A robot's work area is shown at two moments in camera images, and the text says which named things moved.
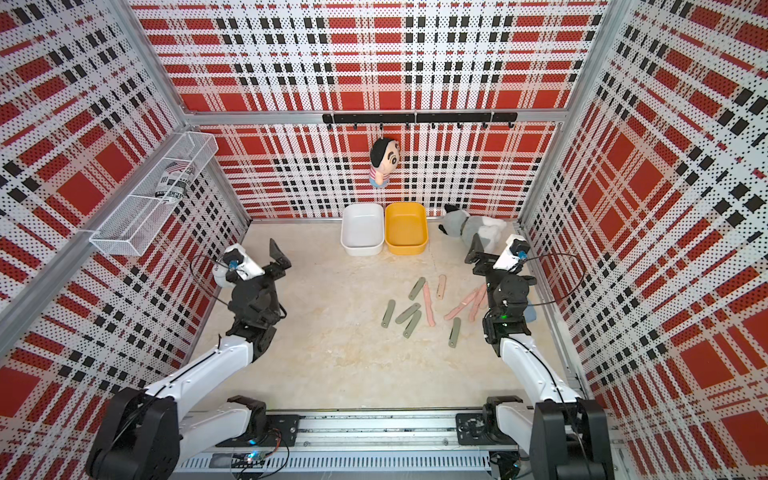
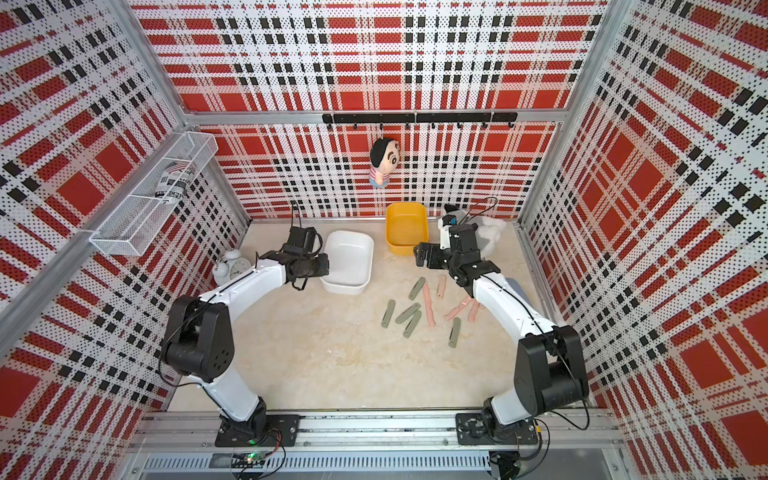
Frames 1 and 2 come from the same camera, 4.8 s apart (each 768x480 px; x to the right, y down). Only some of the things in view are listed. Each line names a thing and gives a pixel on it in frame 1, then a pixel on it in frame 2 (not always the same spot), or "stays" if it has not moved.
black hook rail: [408, 118] stays
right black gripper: [489, 260] -> [434, 249]
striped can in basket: [174, 183] stays
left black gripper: [280, 258] -> [323, 266]
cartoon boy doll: [384, 156] stays
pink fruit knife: [429, 307] stays
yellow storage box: [406, 229] stays
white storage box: [363, 229] -> [350, 262]
